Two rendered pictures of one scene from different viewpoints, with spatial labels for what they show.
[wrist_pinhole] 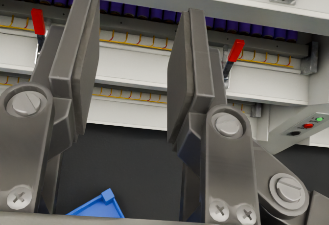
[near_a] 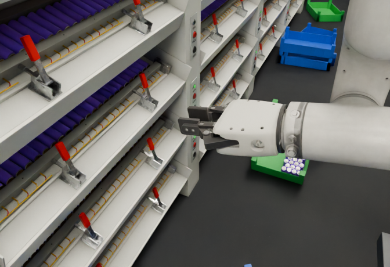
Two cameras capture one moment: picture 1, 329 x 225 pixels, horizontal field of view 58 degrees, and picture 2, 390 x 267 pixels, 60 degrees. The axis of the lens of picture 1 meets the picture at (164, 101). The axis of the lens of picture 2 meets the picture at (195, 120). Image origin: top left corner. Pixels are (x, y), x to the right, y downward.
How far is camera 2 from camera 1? 0.52 m
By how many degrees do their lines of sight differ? 39
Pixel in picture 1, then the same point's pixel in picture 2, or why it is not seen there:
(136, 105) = (132, 234)
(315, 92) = not seen: hidden behind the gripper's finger
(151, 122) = (147, 231)
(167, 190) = (194, 249)
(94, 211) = not seen: outside the picture
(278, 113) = (181, 155)
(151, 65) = (130, 190)
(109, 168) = not seen: outside the picture
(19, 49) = (79, 255)
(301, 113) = (188, 142)
